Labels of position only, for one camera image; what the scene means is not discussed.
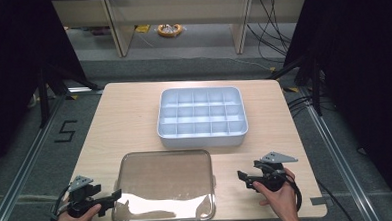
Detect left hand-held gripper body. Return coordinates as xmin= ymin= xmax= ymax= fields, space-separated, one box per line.
xmin=66 ymin=174 xmax=104 ymax=219

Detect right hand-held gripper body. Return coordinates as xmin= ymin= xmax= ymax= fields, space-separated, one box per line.
xmin=251 ymin=150 xmax=301 ymax=193

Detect person's right hand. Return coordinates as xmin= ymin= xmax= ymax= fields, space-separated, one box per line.
xmin=252 ymin=167 xmax=300 ymax=221

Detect grey tape strip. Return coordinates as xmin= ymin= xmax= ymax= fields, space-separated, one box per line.
xmin=310 ymin=196 xmax=328 ymax=207

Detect white compartment storage box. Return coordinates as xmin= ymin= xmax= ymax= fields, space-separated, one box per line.
xmin=154 ymin=84 xmax=250 ymax=150

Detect black metal stand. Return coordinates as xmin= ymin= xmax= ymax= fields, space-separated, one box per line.
xmin=36 ymin=60 xmax=106 ymax=129
xmin=265 ymin=54 xmax=324 ymax=119

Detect black curtain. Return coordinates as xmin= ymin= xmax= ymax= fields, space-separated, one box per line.
xmin=280 ymin=0 xmax=392 ymax=217
xmin=0 ymin=0 xmax=92 ymax=175

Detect orange tape roll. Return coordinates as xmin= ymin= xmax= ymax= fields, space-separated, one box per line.
xmin=156 ymin=22 xmax=185 ymax=39

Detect small yellow object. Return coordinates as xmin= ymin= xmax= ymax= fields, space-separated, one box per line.
xmin=134 ymin=23 xmax=152 ymax=34

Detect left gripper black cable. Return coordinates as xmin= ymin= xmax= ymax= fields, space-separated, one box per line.
xmin=46 ymin=184 xmax=73 ymax=221

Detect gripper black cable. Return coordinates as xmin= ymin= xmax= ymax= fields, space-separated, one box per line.
xmin=46 ymin=184 xmax=73 ymax=221
xmin=264 ymin=161 xmax=303 ymax=213

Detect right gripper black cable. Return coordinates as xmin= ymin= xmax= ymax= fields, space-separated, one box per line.
xmin=264 ymin=161 xmax=303 ymax=213

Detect black floor cable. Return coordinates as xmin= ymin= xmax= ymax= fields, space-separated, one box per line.
xmin=315 ymin=176 xmax=357 ymax=221

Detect aluminium floor rail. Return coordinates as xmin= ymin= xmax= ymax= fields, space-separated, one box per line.
xmin=299 ymin=82 xmax=381 ymax=221
xmin=0 ymin=94 xmax=74 ymax=221

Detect black cables beside stand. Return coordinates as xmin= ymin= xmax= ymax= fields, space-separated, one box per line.
xmin=285 ymin=91 xmax=336 ymax=119

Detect black floor cables bundle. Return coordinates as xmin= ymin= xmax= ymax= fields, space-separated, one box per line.
xmin=244 ymin=0 xmax=300 ymax=66

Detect beige wooden desk frame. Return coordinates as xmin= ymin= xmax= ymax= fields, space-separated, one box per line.
xmin=51 ymin=0 xmax=310 ymax=63

